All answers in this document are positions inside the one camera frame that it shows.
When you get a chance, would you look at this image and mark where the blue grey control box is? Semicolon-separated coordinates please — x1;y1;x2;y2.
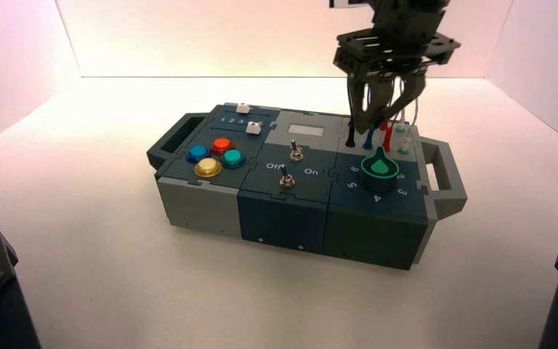
145;102;469;272

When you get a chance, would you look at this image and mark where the blue jumper wire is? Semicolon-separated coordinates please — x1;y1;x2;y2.
362;87;376;151

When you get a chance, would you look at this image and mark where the red jumper wire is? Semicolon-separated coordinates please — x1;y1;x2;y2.
379;108;403;153

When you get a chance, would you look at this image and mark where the teal push button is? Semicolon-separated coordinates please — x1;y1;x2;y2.
220;148;247;169

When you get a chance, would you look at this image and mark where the green rotary dial knob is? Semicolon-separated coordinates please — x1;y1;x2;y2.
360;147;400;193

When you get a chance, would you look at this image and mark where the yellow push button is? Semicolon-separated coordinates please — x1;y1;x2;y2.
194;158;223;179

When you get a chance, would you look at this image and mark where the red push button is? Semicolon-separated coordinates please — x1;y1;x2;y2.
210;137;235;156

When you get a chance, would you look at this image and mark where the white jumper wire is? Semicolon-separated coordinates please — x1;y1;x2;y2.
394;91;421;155

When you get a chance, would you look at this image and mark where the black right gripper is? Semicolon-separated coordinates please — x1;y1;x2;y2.
333;12;462;137

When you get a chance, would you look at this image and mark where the black jumper wire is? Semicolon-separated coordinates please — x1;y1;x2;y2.
345;79;358;148

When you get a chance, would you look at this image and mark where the blue push button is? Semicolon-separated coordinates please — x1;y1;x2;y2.
185;145;210;164

